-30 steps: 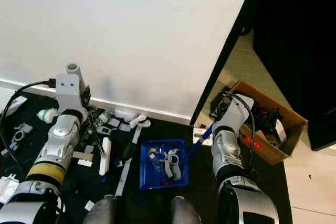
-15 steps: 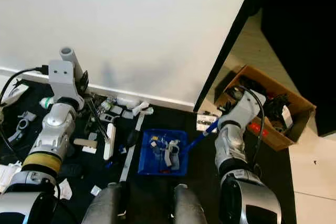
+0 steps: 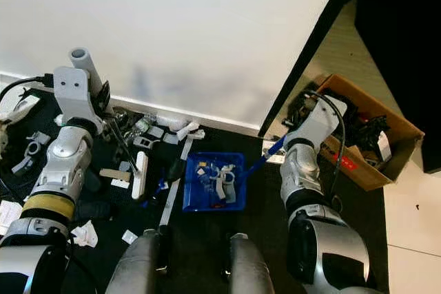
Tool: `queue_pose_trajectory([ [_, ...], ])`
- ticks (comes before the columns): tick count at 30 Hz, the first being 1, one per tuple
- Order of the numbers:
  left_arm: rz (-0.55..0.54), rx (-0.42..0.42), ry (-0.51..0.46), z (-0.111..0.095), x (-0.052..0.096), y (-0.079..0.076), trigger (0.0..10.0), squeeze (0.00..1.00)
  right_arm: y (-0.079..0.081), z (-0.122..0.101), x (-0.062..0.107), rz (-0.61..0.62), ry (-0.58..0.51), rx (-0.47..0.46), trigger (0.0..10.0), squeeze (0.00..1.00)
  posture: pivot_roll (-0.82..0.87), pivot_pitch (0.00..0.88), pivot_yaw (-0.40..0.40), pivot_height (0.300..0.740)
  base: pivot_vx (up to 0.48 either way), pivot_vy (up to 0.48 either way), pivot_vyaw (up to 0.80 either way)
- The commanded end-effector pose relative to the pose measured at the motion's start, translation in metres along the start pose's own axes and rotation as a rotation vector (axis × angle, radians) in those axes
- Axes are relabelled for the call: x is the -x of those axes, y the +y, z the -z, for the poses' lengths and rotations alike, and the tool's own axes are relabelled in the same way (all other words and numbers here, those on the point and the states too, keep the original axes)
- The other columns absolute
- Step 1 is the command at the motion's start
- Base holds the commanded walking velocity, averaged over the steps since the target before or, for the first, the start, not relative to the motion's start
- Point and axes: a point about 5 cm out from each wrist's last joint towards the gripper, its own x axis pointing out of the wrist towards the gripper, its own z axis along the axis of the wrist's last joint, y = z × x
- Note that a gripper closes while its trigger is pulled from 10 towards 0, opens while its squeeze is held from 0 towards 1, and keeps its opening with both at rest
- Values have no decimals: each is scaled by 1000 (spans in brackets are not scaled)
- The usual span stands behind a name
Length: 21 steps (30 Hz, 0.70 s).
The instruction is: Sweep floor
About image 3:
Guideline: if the blue plastic dustpan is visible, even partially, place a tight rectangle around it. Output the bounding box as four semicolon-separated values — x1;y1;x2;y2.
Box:
183;136;288;212

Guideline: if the grey plastic clip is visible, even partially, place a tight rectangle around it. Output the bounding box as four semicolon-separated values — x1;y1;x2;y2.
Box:
214;165;238;204

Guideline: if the small white crumpled tissue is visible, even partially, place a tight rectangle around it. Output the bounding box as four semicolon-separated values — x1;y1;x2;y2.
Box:
70;220;99;248

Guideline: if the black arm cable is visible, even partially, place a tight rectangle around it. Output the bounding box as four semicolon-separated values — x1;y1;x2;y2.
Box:
307;90;349;205
0;72;57;205

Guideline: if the brown cardboard strip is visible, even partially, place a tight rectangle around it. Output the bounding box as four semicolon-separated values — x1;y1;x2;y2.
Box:
99;168;133;182

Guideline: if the white printed wrapper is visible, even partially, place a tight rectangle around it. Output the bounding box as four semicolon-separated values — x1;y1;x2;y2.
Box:
7;96;42;128

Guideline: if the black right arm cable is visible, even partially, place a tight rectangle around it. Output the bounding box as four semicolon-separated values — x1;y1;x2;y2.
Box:
307;90;349;205

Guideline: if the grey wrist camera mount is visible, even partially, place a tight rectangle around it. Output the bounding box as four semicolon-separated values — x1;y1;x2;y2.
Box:
54;67;99;126
289;94;345;147

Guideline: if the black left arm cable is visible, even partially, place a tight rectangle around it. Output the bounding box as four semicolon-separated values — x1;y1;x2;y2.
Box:
0;72;57;205

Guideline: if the black floor mat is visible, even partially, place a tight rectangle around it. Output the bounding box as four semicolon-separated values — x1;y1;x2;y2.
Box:
0;87;390;294

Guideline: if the grey robot left leg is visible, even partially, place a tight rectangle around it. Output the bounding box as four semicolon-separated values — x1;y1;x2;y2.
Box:
110;229;170;294

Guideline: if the grey robot leg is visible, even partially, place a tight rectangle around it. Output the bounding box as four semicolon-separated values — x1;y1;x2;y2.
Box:
110;229;170;294
224;233;276;294

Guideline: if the white printed carton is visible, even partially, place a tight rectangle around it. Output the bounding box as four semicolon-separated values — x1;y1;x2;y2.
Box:
260;140;283;164

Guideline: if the small white tag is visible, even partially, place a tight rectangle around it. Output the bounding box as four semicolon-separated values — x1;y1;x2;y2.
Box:
121;229;139;245

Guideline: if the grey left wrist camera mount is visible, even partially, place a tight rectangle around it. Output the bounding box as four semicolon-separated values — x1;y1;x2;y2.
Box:
54;67;99;126

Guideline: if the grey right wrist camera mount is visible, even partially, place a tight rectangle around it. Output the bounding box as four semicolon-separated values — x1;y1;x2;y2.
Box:
289;94;345;147

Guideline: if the clear plastic bottle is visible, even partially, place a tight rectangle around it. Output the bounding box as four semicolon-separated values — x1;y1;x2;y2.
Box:
124;114;152;136

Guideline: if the grey robot right leg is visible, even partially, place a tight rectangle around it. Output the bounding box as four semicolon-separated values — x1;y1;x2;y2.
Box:
224;233;276;294

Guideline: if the open cardboard box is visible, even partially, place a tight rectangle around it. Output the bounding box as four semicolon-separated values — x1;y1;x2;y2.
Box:
262;74;424;191

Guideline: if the grey ring clamp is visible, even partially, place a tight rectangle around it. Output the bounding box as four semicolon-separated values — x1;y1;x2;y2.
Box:
22;141;42;171

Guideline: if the white paper box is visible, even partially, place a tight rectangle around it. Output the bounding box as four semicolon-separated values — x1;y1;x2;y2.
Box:
0;201;23;234

